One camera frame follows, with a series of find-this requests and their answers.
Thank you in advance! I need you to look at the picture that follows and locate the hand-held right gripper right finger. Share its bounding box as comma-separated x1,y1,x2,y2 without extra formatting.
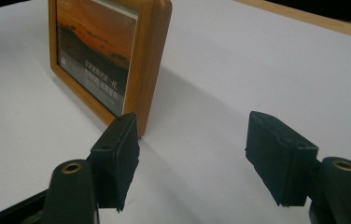
244,110,321,208

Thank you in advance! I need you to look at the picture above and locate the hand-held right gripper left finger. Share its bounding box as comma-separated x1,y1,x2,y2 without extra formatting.
88,112,141,213

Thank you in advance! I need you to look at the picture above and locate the wooden photo frame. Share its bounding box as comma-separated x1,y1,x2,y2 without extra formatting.
48,0,174,138

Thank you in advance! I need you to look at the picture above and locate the white paper sheet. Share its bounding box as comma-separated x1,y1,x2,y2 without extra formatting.
0,0,351,224

